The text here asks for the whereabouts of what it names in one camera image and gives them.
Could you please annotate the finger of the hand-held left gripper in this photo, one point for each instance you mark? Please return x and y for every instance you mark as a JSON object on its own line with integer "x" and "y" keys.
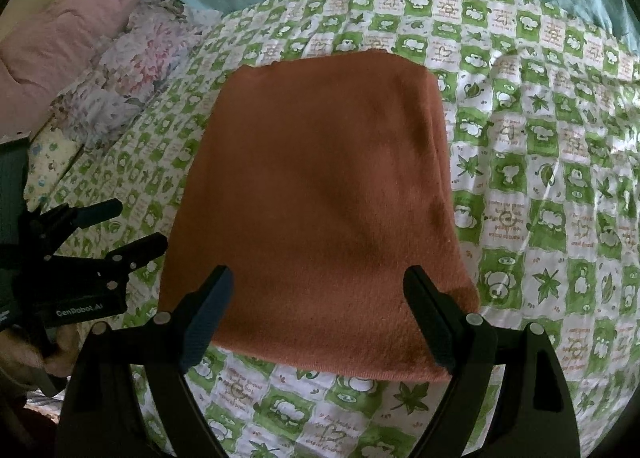
{"x": 85, "y": 214}
{"x": 135, "y": 250}

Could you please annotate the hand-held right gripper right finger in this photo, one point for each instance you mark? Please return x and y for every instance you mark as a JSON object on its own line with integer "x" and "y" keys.
{"x": 434, "y": 318}

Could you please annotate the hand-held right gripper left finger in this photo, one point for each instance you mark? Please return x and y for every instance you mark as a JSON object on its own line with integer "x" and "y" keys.
{"x": 210, "y": 310}

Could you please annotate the rust orange knit garment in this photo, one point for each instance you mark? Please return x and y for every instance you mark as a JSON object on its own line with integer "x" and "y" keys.
{"x": 320, "y": 198}

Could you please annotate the person's left hand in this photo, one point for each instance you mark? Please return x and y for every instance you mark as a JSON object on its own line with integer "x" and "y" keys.
{"x": 57, "y": 353}

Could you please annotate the white small-flower print cloth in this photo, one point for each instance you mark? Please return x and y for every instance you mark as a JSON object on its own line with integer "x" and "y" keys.
{"x": 50, "y": 162}

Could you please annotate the purple pink floral pillow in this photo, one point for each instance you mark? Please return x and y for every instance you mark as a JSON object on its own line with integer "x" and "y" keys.
{"x": 130, "y": 62}

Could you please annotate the green checkered printed bed sheet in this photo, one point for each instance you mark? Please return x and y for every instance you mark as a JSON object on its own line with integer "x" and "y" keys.
{"x": 540, "y": 198}

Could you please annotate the pink quilted blanket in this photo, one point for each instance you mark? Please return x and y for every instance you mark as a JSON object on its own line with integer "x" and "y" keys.
{"x": 60, "y": 47}

